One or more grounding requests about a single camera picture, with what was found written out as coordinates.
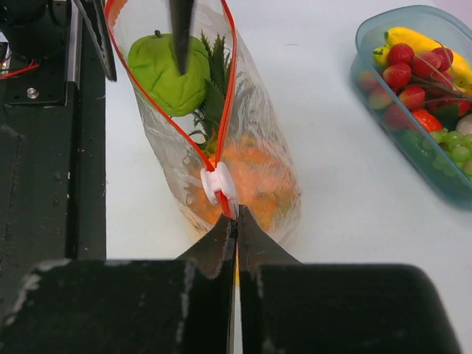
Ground red toy chili peppers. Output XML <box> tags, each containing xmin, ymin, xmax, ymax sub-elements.
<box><xmin>355</xmin><ymin>41</ymin><xmax>471</xmax><ymax>132</ymax></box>

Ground green toy apple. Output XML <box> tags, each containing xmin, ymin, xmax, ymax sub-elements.
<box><xmin>127</xmin><ymin>33</ymin><xmax>210</xmax><ymax>117</ymax></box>

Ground green toy leafy vegetable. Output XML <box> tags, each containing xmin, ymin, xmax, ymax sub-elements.
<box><xmin>192</xmin><ymin>35</ymin><xmax>301</xmax><ymax>240</ymax></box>

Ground white toy mushroom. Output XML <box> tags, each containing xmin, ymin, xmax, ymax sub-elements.
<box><xmin>456</xmin><ymin>114</ymin><xmax>472</xmax><ymax>135</ymax></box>

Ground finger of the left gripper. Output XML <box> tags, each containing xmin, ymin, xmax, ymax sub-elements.
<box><xmin>169</xmin><ymin>0</ymin><xmax>195</xmax><ymax>75</ymax></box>
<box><xmin>74</xmin><ymin>0</ymin><xmax>117</xmax><ymax>82</ymax></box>

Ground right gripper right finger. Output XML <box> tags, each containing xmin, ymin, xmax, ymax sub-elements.
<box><xmin>237</xmin><ymin>206</ymin><xmax>461</xmax><ymax>353</ymax></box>

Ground green toy grapes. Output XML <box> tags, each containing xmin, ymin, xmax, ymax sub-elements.
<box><xmin>401</xmin><ymin>129</ymin><xmax>471</xmax><ymax>178</ymax></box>

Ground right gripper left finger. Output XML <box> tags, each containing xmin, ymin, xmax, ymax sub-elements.
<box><xmin>1</xmin><ymin>216</ymin><xmax>236</xmax><ymax>353</ymax></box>

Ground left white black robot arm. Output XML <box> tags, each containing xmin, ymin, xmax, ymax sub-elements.
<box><xmin>1</xmin><ymin>1</ymin><xmax>194</xmax><ymax>82</ymax></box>

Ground clear zip top bag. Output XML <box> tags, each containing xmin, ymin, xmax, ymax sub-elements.
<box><xmin>103</xmin><ymin>0</ymin><xmax>303</xmax><ymax>248</ymax></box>

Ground yellow toy bananas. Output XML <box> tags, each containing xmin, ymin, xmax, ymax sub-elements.
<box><xmin>372</xmin><ymin>27</ymin><xmax>471</xmax><ymax>94</ymax></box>

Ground teal plastic fruit tray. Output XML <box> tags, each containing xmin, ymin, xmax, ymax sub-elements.
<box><xmin>350</xmin><ymin>5</ymin><xmax>471</xmax><ymax>209</ymax></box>

